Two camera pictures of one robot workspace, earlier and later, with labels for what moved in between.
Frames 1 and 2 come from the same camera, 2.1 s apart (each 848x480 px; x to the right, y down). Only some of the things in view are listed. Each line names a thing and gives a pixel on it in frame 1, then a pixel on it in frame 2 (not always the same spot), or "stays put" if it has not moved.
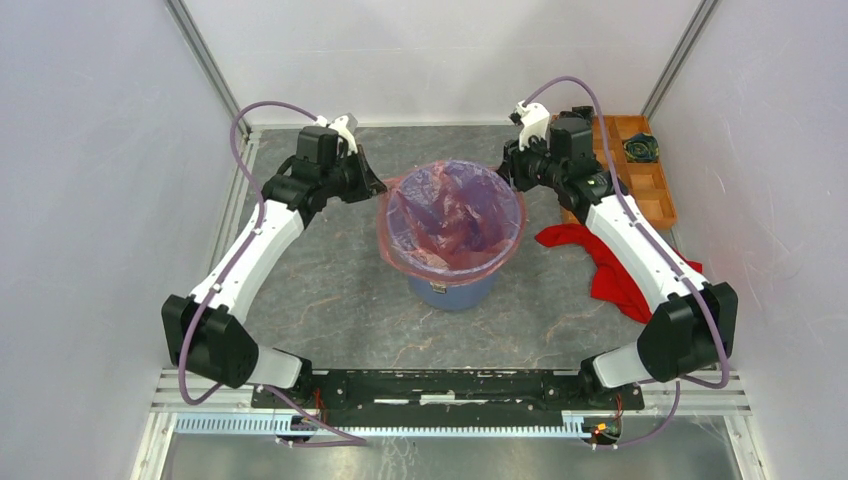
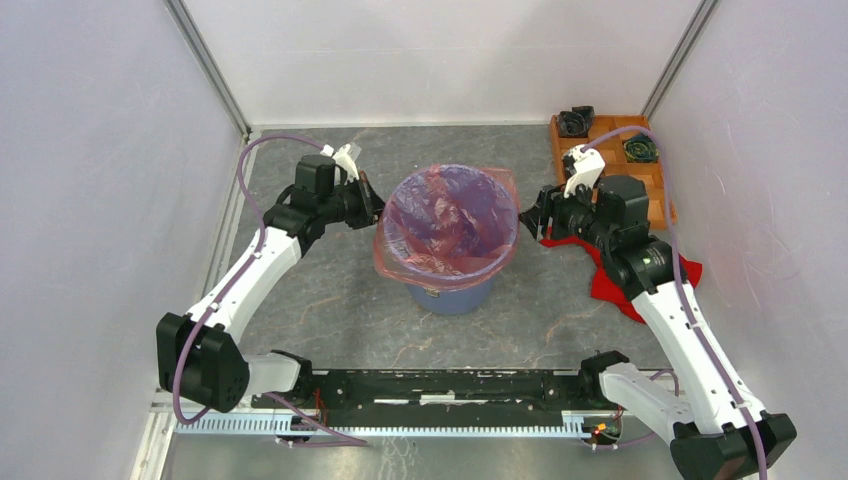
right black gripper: [516, 157] -> [551, 202]
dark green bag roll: [642, 148] stays put
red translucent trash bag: [450, 222] stays put
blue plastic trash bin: [449, 226] stays put
